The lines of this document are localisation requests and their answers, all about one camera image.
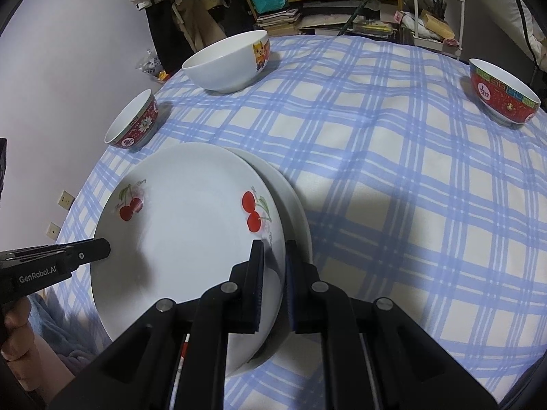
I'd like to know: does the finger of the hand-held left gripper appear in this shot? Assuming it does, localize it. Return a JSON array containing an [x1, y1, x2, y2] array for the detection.
[[40, 238, 112, 272]]

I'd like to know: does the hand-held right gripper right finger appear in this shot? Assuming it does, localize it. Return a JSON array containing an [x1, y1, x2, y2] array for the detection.
[[284, 239, 498, 410]]

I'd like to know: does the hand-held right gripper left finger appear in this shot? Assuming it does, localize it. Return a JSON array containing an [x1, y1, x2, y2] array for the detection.
[[49, 239, 266, 410]]

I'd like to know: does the white cherry print plate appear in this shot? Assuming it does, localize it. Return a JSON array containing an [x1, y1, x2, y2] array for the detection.
[[224, 147, 300, 265], [90, 142, 286, 379], [239, 154, 313, 368]]

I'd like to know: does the small red floral bowl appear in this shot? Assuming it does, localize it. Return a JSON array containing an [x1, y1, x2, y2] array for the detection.
[[104, 89, 160, 151]]

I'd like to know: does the large white cartoon bowl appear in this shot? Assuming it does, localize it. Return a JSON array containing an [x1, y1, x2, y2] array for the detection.
[[182, 30, 271, 93]]

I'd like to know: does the small red green-rimmed bowl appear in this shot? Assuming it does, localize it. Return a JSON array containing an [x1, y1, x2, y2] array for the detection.
[[469, 57, 542, 126]]

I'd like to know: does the person's left hand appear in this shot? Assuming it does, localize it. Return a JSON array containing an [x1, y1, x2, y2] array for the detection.
[[0, 297, 45, 364]]

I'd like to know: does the blue plaid tablecloth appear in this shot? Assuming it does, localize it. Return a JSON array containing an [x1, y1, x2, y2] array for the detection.
[[40, 34, 547, 406]]

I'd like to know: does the plastic bag with yellow items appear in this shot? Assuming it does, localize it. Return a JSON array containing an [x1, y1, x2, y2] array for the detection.
[[137, 49, 172, 83]]

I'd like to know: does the black hanging garment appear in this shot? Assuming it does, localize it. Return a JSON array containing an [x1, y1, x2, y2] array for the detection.
[[145, 0, 189, 73]]

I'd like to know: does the beige hanging coat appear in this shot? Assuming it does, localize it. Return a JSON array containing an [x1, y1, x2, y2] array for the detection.
[[171, 0, 227, 52]]

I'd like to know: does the stack of worn books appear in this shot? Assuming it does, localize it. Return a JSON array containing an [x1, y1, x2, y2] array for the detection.
[[255, 8, 302, 35]]

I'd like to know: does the black pole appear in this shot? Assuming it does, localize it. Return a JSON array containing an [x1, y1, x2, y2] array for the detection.
[[339, 0, 396, 35]]

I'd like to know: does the white rolling cart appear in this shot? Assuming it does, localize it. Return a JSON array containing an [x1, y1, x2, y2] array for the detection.
[[399, 0, 466, 58]]

